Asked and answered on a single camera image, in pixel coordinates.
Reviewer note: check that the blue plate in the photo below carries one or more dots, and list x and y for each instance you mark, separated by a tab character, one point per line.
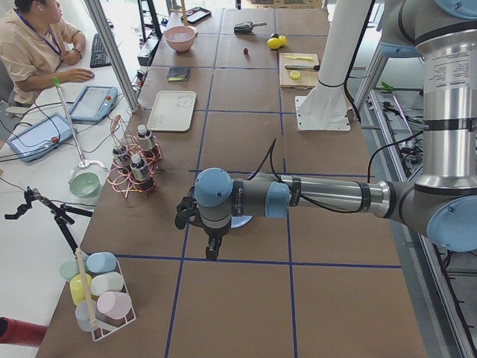
239	221

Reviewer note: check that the white wire cup rack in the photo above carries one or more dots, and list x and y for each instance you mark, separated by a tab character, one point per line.
88	317

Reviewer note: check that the half lemon slice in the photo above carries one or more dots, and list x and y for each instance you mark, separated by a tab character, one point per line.
295	75

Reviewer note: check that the yellow cup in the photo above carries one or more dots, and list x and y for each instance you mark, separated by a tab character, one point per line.
76	290

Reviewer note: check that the metal ice scoop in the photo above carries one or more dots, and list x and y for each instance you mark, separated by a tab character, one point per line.
247	27

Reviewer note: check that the black keyboard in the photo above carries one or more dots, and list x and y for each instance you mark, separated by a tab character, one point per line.
99	56

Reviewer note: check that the pink cup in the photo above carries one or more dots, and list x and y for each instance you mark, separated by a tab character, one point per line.
115	305

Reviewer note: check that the blue teach pendant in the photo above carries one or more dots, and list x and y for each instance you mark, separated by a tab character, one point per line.
93	104
41	138

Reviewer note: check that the aluminium frame post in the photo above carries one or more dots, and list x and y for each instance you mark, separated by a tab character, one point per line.
99	19

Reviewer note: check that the green bowl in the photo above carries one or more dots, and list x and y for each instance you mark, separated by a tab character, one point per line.
85	185

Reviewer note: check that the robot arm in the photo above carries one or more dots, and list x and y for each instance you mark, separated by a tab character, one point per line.
441	202

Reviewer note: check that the wooden cutting board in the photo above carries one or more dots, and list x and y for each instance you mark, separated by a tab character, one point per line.
308	79

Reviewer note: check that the grey folded cloth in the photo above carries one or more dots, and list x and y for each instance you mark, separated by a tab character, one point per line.
178	74

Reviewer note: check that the pink bowl with ice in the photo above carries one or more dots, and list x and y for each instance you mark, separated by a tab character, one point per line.
181	38

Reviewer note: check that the person in beige shirt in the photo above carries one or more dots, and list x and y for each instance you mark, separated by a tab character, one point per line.
38	46

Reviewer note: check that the copper wire bottle rack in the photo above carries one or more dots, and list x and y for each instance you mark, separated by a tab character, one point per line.
125	183

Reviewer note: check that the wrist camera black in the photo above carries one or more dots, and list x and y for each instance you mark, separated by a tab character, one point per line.
187	213

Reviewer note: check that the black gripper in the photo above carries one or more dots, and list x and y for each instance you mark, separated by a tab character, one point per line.
215	236

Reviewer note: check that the yellow plastic knife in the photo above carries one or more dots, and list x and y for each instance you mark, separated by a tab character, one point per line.
299	57

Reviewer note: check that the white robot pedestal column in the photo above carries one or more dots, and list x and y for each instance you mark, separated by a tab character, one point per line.
325	107

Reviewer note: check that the blue cup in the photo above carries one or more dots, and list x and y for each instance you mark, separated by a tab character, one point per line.
101	262

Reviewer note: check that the yellow lemon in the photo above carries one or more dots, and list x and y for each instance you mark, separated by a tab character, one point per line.
274	43
283	40

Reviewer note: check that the beige bear tray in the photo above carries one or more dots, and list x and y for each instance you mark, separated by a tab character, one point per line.
172	111

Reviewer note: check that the knife with metal handle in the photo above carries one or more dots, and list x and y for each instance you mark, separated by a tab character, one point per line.
313	68

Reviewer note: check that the dark drink bottle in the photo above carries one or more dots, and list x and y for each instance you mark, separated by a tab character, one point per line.
145	141
121	157
141	173

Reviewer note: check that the white cup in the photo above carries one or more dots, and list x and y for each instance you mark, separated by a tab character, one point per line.
107	282

